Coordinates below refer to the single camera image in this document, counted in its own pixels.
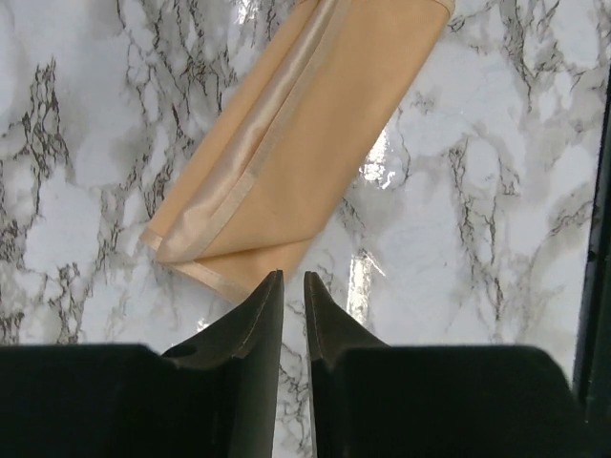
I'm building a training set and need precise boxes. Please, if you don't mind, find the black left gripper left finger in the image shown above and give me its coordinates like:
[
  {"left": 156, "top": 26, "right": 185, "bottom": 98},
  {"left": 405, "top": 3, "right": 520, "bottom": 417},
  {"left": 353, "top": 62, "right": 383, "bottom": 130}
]
[{"left": 162, "top": 270, "right": 284, "bottom": 457}]

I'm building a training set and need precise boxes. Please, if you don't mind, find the peach cloth napkin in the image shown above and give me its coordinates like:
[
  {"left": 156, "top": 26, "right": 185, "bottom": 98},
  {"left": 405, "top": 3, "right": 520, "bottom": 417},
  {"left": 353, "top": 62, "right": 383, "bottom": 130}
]
[{"left": 141, "top": 0, "right": 454, "bottom": 302}]

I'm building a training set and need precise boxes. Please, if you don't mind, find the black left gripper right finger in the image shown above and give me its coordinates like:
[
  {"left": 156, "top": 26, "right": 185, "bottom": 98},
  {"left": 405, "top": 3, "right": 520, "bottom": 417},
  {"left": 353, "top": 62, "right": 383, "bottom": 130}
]
[{"left": 304, "top": 271, "right": 382, "bottom": 457}]

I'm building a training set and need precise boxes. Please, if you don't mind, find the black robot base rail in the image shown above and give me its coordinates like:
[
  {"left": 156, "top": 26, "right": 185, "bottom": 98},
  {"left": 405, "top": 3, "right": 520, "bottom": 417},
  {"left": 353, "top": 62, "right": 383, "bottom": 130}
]
[{"left": 572, "top": 61, "right": 611, "bottom": 411}]

